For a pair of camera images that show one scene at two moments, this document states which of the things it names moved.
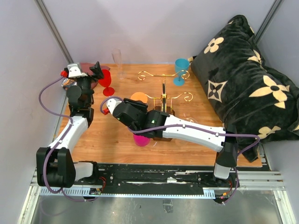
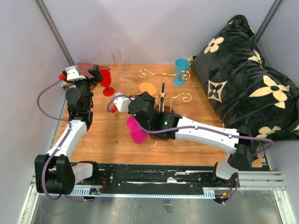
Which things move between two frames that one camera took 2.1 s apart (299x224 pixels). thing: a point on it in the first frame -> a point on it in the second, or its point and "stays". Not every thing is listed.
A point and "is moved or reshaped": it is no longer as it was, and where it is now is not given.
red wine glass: x=106 y=82 stays
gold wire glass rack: x=164 y=103 stays
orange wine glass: x=139 y=96 is moved or reshaped
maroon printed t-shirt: x=86 y=67 stays
